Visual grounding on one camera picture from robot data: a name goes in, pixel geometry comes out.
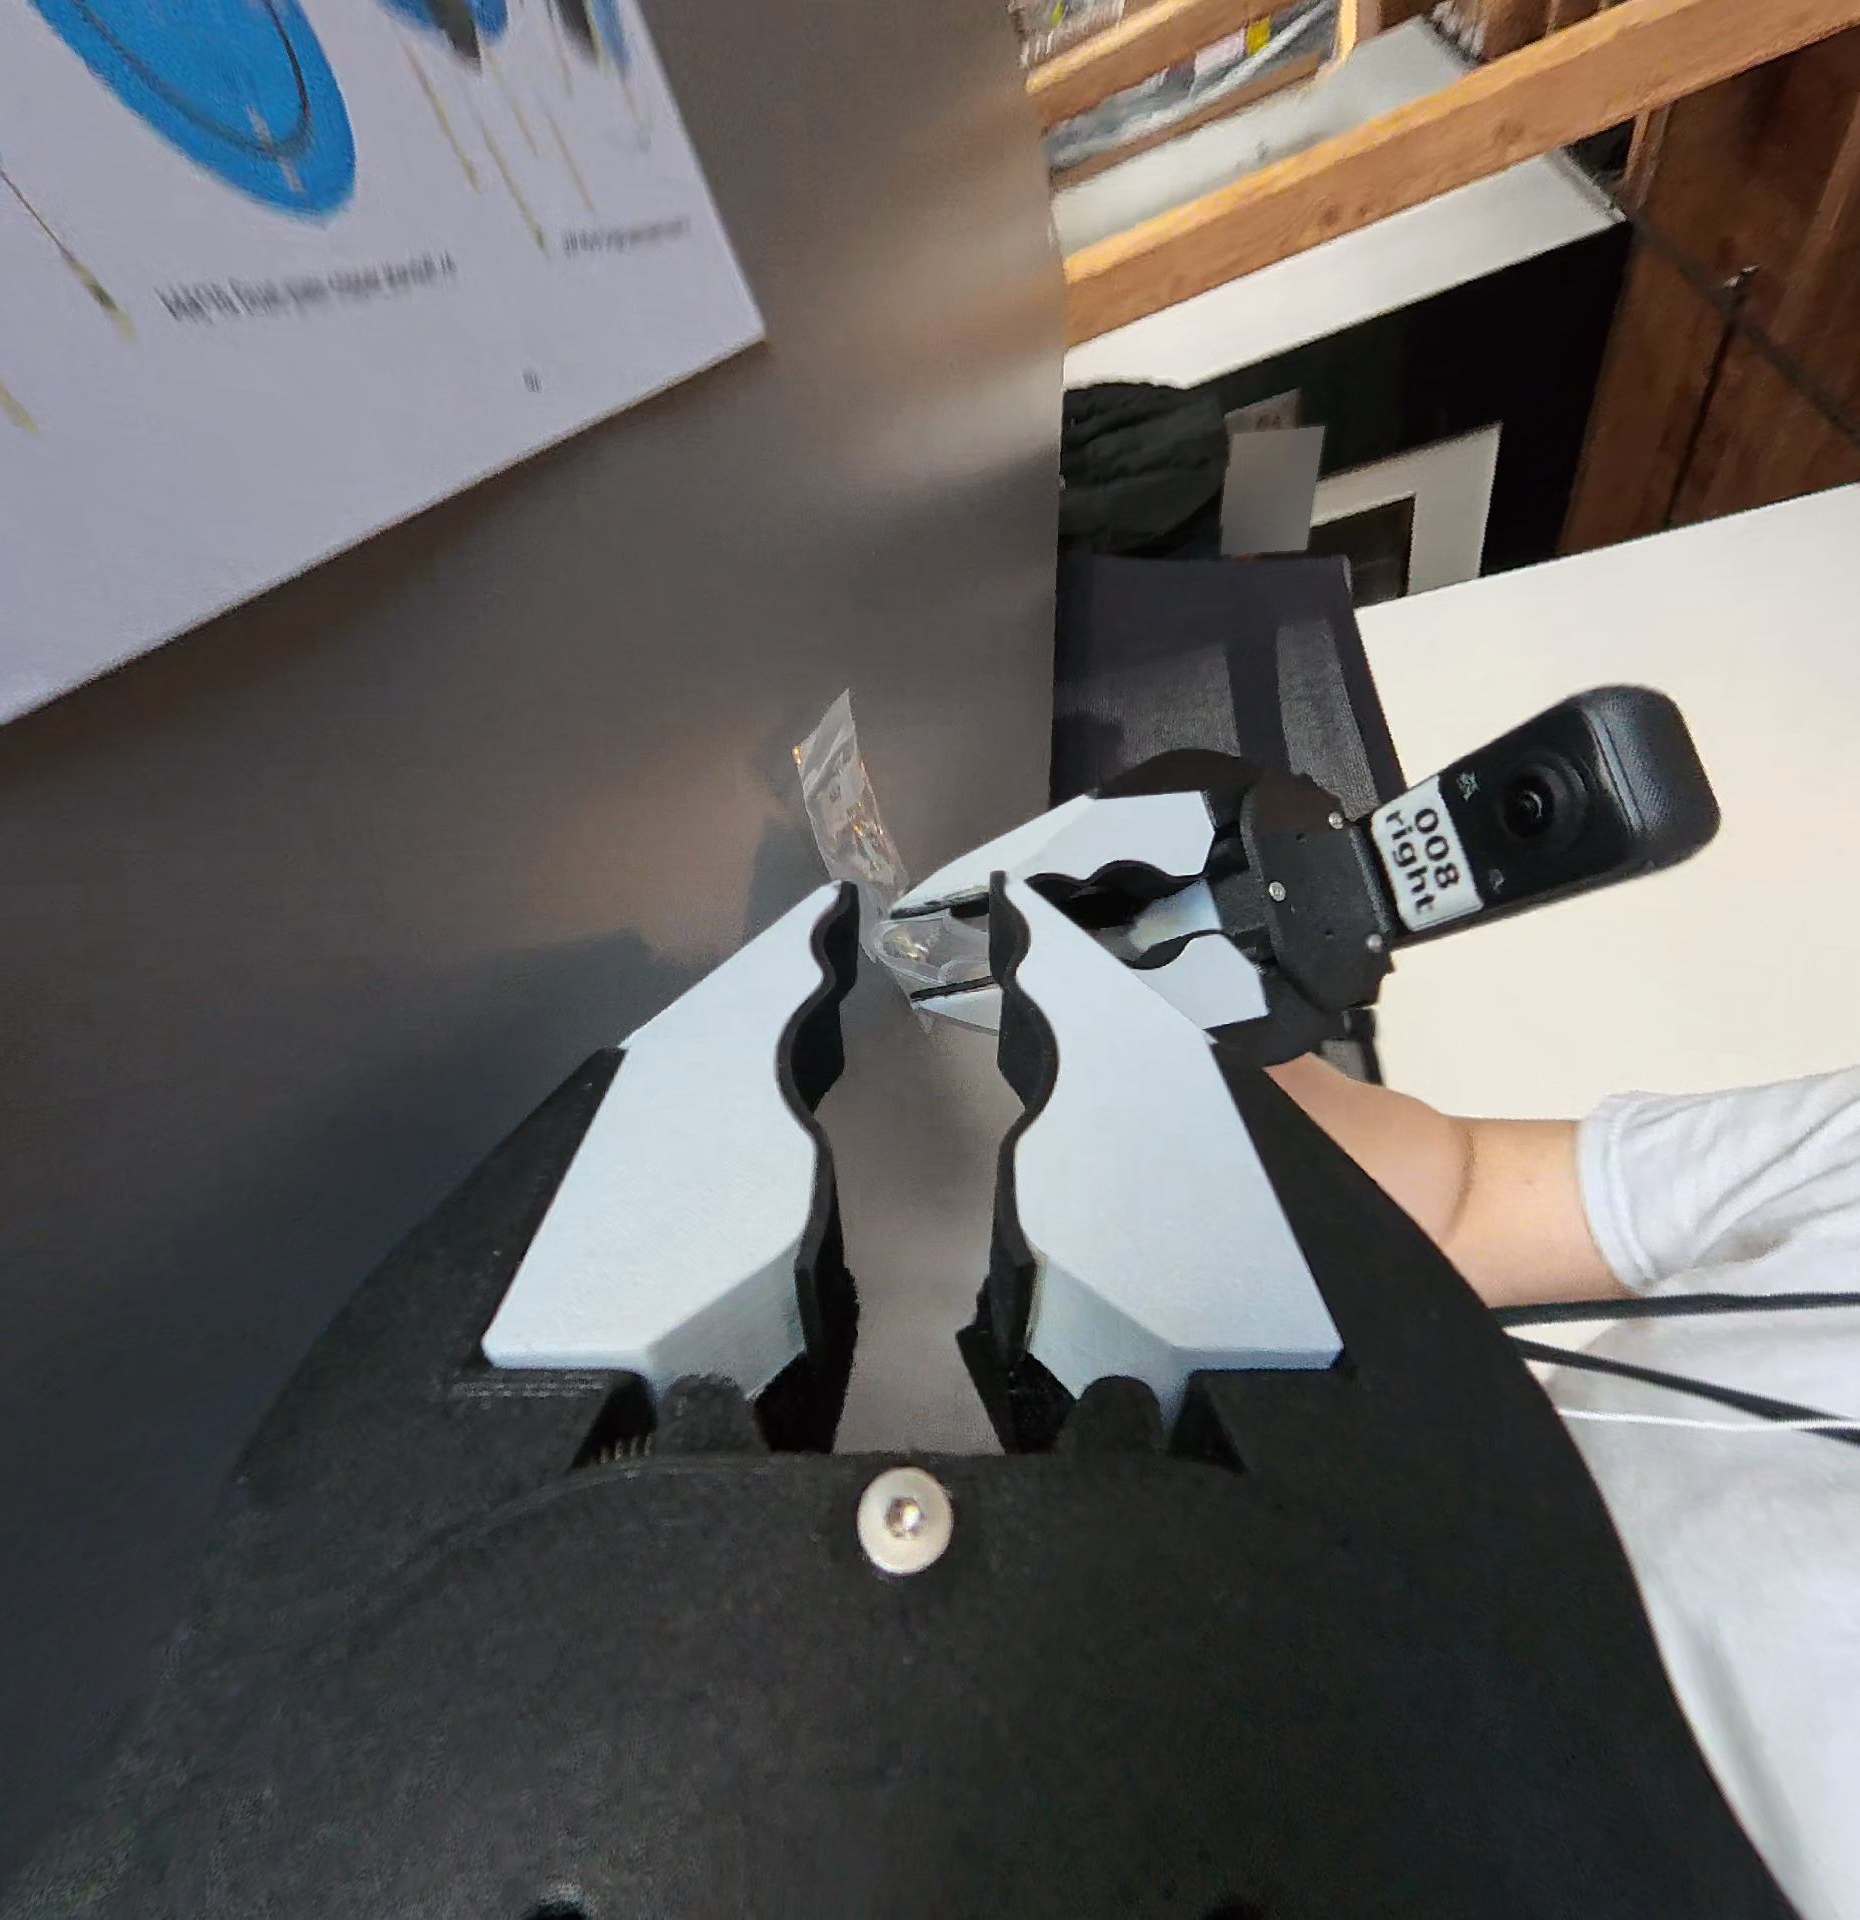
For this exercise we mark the paper assembly manual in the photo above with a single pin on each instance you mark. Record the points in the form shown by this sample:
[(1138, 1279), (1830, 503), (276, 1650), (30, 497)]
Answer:
[(272, 372)]

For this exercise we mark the person's white shirt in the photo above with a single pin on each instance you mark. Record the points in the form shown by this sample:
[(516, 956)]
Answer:
[(1769, 1576)]

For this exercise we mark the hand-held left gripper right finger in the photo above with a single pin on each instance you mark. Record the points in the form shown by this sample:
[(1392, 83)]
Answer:
[(1170, 1204)]

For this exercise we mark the person's right forearm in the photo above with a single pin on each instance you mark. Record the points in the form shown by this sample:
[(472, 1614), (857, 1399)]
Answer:
[(1440, 1188)]

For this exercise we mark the black mesh chair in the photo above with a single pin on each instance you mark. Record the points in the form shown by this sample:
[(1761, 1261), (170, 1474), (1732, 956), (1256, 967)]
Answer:
[(1202, 661)]

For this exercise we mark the clear bag of black screws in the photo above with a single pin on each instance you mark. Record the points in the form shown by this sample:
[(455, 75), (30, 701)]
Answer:
[(850, 811)]

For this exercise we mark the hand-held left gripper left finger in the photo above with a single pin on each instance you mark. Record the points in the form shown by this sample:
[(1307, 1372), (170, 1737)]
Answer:
[(664, 1204)]

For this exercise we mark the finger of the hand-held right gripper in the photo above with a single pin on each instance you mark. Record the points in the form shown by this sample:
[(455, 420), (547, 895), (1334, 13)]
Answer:
[(1112, 831), (1226, 988)]

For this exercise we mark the white table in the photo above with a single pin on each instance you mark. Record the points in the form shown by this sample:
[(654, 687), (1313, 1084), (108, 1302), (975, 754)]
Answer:
[(1620, 963)]

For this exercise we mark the black backpack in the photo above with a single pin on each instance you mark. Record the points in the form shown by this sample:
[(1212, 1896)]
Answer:
[(1142, 467)]

